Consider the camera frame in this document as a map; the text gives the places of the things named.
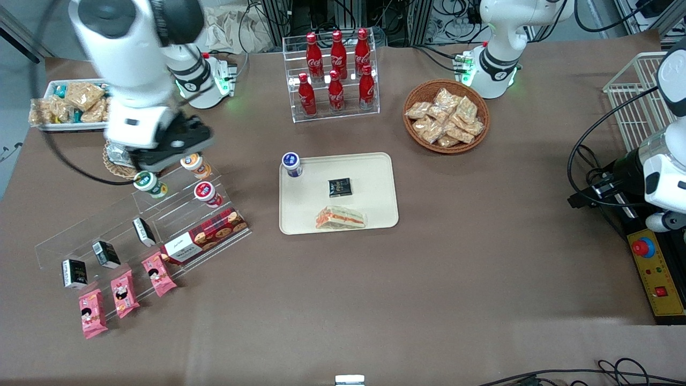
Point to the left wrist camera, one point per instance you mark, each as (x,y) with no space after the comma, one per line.
(605,191)

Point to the red emergency stop button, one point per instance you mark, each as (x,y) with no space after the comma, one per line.
(643,247)

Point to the clear acrylic stepped stand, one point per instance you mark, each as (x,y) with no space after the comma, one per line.
(64,247)

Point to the plastic triangle sandwich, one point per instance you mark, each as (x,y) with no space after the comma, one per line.
(342,218)

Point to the pink snack packet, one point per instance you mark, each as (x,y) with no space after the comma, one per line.
(92,313)
(125,294)
(159,273)

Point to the orange lid cup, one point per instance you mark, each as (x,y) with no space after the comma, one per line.
(195,166)

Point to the yellow control box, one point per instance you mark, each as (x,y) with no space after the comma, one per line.
(662,279)

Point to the green lid cup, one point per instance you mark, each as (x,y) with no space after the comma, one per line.
(147,182)

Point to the teal snack packet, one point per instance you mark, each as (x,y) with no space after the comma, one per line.
(60,90)

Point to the small white device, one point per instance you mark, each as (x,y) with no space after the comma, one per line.
(349,380)

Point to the round wicker bowl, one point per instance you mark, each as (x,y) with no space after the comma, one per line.
(423,88)

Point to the beige serving tray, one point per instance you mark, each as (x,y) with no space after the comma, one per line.
(370,177)

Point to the red plaid cookie box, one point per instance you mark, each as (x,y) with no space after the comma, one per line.
(206,236)

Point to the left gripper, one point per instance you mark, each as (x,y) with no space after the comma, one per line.
(626,168)

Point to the flat black square packet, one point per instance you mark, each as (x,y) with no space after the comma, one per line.
(340,187)

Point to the small black box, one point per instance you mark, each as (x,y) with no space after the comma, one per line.
(106,254)
(74,273)
(143,231)

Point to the white plastic snack tray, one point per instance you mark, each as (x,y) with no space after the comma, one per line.
(75,127)

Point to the aluminium foil tray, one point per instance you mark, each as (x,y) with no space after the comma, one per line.
(118,154)

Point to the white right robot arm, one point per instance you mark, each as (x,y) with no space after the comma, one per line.
(134,53)

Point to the red cola bottle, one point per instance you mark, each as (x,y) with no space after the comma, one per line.
(363,51)
(336,94)
(314,56)
(367,88)
(307,96)
(338,53)

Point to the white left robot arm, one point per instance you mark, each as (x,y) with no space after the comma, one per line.
(498,32)

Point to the clear acrylic bottle rack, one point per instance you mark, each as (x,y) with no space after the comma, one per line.
(348,115)

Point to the blue lid cup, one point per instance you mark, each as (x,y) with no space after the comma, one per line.
(291,162)

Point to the oval wicker basket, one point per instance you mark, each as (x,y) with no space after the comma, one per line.
(115,169)

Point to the beige crumpled cloth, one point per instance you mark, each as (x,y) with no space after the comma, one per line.
(236,32)

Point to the red lid cup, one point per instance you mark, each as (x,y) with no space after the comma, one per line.
(206,193)

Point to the aluminium frame rack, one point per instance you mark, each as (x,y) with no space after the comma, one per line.
(399,21)

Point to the crispy rice snack packet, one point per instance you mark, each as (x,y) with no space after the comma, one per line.
(418,110)
(40,112)
(460,134)
(84,95)
(446,99)
(447,141)
(467,109)
(94,112)
(439,114)
(475,127)
(61,111)
(429,130)

